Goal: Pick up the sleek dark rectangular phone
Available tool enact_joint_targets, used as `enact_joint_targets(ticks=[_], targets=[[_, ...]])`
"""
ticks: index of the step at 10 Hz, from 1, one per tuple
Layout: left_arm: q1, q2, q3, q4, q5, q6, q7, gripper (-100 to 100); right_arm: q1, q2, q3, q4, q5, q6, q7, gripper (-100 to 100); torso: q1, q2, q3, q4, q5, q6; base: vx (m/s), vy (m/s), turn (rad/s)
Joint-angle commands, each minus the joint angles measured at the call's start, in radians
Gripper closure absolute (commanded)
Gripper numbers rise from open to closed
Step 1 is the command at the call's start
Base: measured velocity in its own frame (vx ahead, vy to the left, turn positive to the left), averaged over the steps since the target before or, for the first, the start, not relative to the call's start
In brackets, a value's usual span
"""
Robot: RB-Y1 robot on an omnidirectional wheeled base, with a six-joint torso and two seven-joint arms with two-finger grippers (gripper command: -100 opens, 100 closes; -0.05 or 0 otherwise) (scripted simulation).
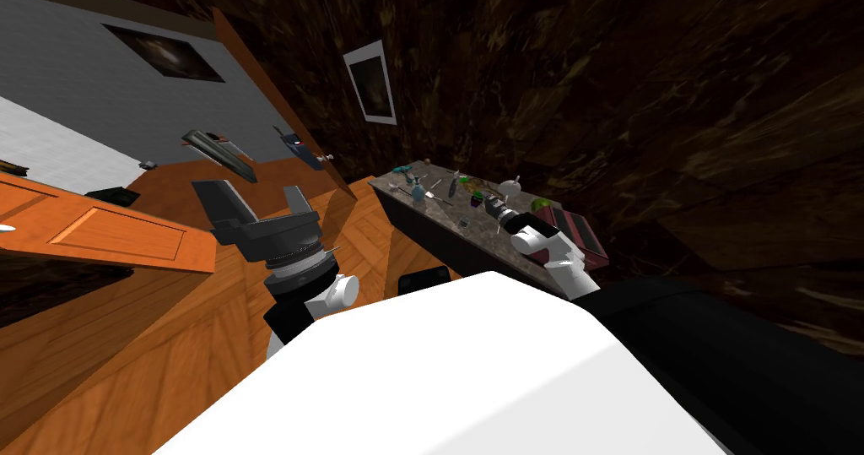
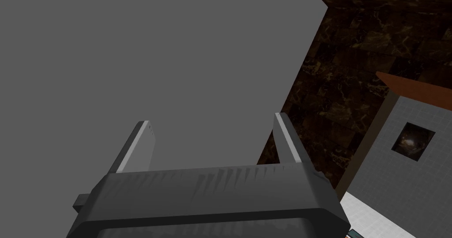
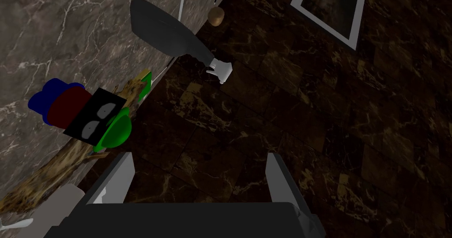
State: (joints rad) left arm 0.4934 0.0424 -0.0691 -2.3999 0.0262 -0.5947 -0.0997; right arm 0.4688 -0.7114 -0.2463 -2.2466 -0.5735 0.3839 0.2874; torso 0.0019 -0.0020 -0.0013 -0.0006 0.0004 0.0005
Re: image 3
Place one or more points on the dark red cylinder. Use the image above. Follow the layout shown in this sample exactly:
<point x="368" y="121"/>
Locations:
<point x="67" y="109"/>

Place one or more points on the dark grey spray bottle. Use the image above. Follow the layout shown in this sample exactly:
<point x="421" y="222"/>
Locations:
<point x="166" y="29"/>

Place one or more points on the black box with grey ovals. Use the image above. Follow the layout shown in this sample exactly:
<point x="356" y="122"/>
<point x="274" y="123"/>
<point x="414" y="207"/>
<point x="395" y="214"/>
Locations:
<point x="93" y="116"/>

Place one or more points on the blue mug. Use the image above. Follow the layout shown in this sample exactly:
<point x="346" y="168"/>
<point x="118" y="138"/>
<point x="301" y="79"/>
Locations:
<point x="46" y="96"/>

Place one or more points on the green and yellow sponge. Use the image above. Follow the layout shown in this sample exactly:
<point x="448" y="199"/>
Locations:
<point x="145" y="82"/>

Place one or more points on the white framed picture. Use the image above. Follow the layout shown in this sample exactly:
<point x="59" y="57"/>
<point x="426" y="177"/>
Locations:
<point x="332" y="8"/>

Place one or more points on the brown potato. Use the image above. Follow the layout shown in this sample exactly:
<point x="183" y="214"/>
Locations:
<point x="215" y="16"/>

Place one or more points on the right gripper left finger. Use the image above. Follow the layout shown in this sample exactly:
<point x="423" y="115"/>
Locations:
<point x="116" y="181"/>

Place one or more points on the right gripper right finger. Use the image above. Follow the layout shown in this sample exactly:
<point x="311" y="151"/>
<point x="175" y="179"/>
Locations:
<point x="282" y="181"/>

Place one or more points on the green bowl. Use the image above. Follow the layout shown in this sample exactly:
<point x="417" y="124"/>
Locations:
<point x="118" y="130"/>

